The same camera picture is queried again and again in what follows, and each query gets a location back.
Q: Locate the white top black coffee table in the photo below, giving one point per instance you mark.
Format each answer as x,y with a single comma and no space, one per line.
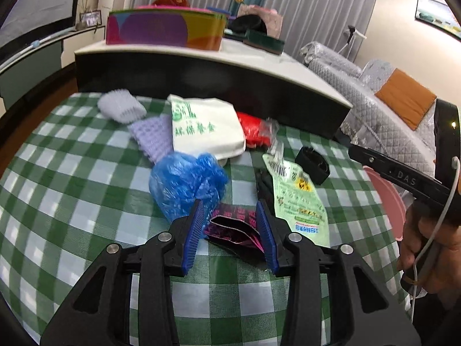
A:
252,68

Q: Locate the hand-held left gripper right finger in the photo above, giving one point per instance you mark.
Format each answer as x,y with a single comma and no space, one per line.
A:
267,236

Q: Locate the green printed packet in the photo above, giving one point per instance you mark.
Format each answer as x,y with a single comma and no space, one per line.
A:
299,202

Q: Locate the grey curtain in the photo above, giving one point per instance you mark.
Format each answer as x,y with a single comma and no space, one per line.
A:
324,10

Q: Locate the white bag with green print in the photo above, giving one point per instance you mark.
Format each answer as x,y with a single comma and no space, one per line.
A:
205,126

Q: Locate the white stand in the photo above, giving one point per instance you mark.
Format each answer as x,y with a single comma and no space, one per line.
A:
351,39

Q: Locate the black crumpled bag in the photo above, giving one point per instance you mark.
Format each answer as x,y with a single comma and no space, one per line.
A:
264,187

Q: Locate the clear straws bundle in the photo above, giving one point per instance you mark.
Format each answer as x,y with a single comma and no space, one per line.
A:
277,149

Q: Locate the grey quilted sofa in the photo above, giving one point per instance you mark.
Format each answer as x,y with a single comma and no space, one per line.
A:
378,129

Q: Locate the white rod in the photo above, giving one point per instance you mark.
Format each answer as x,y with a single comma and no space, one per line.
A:
46,39

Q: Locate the framed wall picture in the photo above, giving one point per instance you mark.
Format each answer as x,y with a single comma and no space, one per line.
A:
437,14

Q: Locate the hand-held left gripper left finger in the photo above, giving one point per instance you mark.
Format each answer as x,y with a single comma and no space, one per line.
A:
192,236

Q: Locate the green checked tablecloth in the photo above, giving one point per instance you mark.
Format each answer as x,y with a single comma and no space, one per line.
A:
90,187

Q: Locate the blue plastic bag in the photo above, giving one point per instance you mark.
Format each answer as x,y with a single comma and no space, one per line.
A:
183,182

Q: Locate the small black box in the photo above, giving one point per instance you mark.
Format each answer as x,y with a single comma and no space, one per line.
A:
313,164

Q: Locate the colourful cardboard box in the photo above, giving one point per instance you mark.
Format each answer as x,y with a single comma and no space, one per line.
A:
162,29

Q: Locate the pink paper bag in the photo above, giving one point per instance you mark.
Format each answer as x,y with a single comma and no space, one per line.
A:
268,16

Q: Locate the red plastic bag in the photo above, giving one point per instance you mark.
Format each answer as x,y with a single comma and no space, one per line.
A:
252,129

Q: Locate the black hat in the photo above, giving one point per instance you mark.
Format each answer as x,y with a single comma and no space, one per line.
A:
246,24

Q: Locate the green white television cabinet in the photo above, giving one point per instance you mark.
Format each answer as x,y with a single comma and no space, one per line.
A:
28,72

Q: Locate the pink plastic bin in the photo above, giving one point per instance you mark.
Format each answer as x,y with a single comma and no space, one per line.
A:
387,202

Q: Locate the cloth covered television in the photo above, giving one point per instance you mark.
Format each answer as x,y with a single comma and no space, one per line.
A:
39,10

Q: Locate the pink flat lid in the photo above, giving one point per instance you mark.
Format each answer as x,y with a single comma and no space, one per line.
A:
162,6

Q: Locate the orange cushion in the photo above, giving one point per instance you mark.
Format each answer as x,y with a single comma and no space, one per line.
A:
405,97

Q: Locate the blue box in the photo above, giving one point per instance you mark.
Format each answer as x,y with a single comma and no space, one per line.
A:
218,10

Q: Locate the person's right hand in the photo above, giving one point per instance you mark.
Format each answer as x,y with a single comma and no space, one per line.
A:
450,259

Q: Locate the black pink foil wrapper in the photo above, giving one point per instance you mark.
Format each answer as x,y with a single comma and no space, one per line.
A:
234,230

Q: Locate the small photo frame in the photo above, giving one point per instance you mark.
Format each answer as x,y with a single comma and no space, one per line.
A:
90,18

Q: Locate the dark green box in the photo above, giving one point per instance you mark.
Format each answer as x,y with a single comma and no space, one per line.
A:
264,41

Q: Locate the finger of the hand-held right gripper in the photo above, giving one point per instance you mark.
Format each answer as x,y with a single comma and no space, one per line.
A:
371,160

